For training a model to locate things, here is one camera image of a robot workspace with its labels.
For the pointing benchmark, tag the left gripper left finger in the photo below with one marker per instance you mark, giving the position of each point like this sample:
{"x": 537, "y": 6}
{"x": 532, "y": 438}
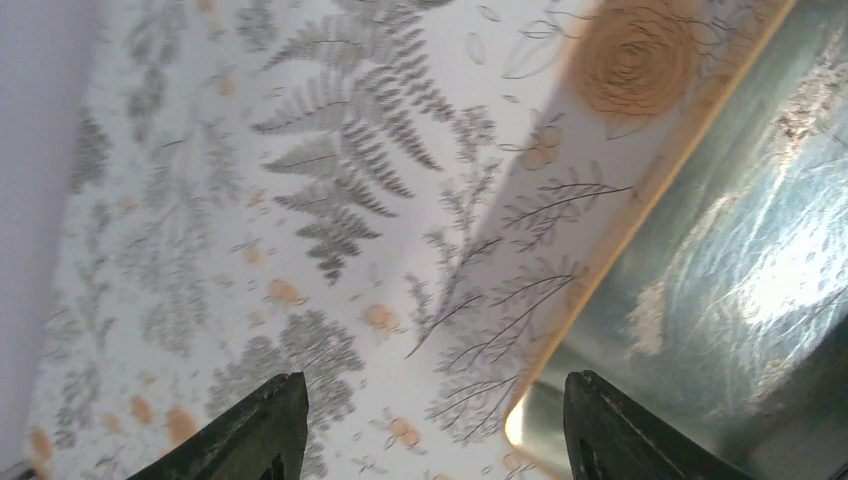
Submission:
{"x": 263, "y": 436}

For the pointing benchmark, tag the floral patterned table mat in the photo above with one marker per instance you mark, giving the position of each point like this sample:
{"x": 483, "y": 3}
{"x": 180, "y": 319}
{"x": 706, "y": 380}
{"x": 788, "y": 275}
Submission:
{"x": 391, "y": 197}

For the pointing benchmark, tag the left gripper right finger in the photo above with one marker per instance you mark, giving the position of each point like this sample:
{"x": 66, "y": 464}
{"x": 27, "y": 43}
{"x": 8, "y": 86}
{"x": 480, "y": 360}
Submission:
{"x": 611, "y": 436}

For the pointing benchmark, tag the gold tin with dark pieces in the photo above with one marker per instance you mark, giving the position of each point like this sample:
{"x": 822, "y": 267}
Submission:
{"x": 725, "y": 315}

